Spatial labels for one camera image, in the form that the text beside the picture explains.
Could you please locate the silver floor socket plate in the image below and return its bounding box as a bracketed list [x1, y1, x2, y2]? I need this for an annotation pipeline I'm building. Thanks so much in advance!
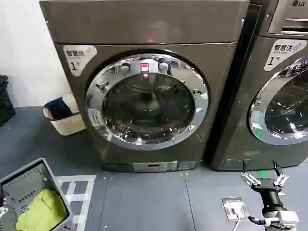
[221, 197, 248, 221]

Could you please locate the cream laundry basket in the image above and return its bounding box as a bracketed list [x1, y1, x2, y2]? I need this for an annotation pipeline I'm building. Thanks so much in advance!
[43, 92, 87, 137]

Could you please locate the grey dryer with number sticker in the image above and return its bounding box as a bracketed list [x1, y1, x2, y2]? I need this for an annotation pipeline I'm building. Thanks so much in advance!
[39, 0, 262, 173]

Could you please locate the dark blue cloth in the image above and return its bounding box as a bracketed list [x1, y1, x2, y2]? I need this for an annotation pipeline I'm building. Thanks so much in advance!
[45, 98, 73, 120]

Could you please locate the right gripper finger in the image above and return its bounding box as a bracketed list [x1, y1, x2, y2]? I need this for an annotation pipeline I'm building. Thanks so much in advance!
[272, 159, 289, 187]
[241, 159, 262, 186]

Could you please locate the grey dryer with drawer panel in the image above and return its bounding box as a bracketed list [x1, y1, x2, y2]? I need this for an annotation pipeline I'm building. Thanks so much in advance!
[208, 0, 308, 172]

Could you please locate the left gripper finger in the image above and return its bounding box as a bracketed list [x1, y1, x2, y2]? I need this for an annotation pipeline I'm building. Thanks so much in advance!
[0, 183, 8, 218]

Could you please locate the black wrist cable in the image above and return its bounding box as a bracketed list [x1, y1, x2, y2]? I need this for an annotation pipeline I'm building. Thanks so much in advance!
[248, 216, 267, 225]

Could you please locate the black plastic crate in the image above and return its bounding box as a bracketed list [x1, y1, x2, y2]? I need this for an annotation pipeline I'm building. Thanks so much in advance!
[0, 75, 16, 127]

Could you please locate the round glass dryer door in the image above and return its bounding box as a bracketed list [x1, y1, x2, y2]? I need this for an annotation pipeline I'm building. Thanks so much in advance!
[84, 49, 209, 152]

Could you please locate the white power cable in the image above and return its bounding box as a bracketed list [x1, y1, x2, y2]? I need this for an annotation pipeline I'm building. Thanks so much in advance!
[231, 206, 243, 231]

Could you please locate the yellow-green garment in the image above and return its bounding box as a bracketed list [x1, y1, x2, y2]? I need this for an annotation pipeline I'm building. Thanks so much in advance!
[15, 189, 68, 231]

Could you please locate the round chrome-rimmed dryer door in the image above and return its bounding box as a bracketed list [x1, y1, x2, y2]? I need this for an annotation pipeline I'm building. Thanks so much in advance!
[249, 61, 308, 147]

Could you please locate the grey slotted laundry basket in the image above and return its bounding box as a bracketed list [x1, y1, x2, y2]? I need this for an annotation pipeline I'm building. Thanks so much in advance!
[0, 157, 71, 231]

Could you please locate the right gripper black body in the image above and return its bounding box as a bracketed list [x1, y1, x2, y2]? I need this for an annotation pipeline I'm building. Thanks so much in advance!
[252, 177, 287, 213]

